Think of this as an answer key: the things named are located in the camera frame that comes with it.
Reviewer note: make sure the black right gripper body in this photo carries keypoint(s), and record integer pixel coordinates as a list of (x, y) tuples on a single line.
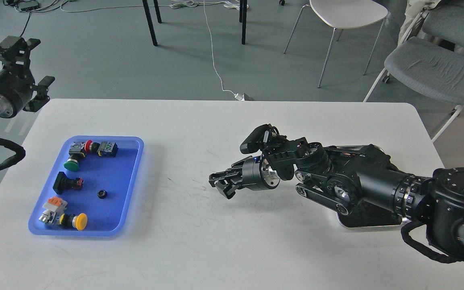
[(258, 175)]

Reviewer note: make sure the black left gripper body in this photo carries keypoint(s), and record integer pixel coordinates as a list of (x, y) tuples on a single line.
[(15, 92)]

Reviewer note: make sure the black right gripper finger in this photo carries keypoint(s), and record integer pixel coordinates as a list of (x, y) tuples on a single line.
[(240, 171), (227, 187)]

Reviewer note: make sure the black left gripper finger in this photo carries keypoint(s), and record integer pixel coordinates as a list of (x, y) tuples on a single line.
[(41, 98), (15, 55)]

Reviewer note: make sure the small black gear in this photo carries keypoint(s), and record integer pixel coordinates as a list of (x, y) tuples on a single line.
[(102, 194)]

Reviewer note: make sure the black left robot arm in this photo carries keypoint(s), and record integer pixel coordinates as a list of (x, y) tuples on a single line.
[(19, 152)]

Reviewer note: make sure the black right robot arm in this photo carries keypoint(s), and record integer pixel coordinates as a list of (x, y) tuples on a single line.
[(353, 179)]

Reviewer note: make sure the black power strip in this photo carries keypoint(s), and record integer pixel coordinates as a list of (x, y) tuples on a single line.
[(23, 5)]

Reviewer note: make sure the grey black contact block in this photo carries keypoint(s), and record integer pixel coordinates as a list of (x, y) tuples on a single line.
[(107, 149)]

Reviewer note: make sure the blue plastic tray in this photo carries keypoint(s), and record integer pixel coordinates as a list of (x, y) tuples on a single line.
[(116, 175)]

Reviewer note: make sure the orange white contact block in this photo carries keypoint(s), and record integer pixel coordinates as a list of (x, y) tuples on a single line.
[(55, 204)]

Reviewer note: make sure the silver metal tray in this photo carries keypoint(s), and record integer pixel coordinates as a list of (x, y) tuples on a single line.
[(369, 217)]

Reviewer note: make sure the black table leg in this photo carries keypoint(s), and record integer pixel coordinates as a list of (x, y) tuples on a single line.
[(243, 20), (150, 23), (157, 11)]

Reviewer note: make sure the white chair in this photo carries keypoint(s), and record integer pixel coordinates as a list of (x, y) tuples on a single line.
[(341, 15)]

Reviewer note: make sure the grey cushioned chair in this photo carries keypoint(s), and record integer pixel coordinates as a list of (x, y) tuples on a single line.
[(430, 70), (442, 18)]

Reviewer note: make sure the red push button switch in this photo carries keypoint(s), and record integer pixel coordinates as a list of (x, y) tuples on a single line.
[(81, 147)]

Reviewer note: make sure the green push button switch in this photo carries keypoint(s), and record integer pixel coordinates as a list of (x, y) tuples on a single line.
[(72, 163)]

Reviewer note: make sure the black selector switch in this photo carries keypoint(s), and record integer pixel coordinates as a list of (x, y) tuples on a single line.
[(62, 182)]

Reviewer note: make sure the yellow push button switch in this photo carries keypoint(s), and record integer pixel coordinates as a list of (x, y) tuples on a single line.
[(65, 221)]

